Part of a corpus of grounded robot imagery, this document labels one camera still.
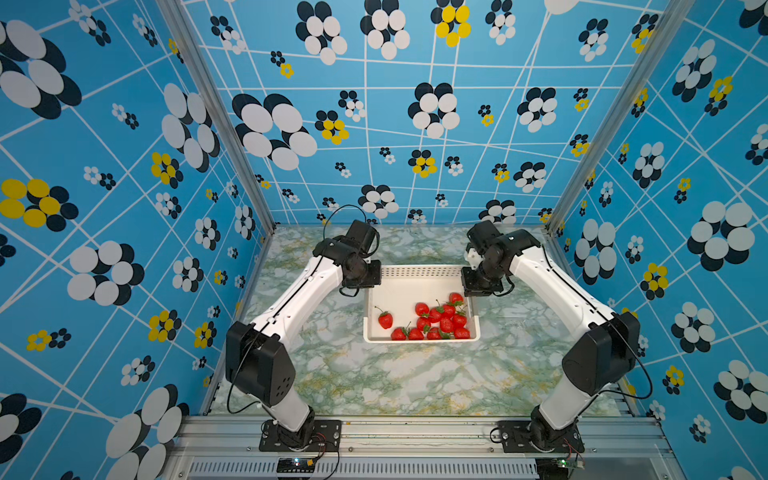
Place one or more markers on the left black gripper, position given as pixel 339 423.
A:
pixel 376 279

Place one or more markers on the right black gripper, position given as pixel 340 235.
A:
pixel 469 289

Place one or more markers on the white perforated plastic basket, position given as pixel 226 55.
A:
pixel 402 287

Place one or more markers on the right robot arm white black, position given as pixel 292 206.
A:
pixel 606 342

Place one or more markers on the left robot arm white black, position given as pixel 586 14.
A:
pixel 258 362

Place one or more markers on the red strawberry far left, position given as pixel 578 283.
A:
pixel 385 320

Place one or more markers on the red strawberry bottom right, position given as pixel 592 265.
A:
pixel 461 333

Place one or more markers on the red strawberry cluster centre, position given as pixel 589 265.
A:
pixel 437 326

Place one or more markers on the red strawberry top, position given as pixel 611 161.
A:
pixel 422 309

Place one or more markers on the red strawberry bottom left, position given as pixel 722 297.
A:
pixel 399 334

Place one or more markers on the circuit board right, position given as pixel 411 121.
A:
pixel 558 469

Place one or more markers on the green circuit board left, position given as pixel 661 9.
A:
pixel 295 466

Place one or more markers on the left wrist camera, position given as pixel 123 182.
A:
pixel 361 236

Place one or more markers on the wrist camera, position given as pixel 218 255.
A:
pixel 361 236
pixel 482 235

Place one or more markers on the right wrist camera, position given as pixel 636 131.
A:
pixel 482 235

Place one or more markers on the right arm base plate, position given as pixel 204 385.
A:
pixel 534 437

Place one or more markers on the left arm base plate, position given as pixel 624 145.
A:
pixel 317 436

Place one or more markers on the aluminium front frame rail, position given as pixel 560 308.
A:
pixel 219 447

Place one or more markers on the left aluminium corner post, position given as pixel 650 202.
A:
pixel 174 15

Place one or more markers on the aluminium corner post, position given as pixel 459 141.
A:
pixel 670 21
pixel 174 15

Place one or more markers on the right aluminium corner post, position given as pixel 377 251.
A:
pixel 670 21

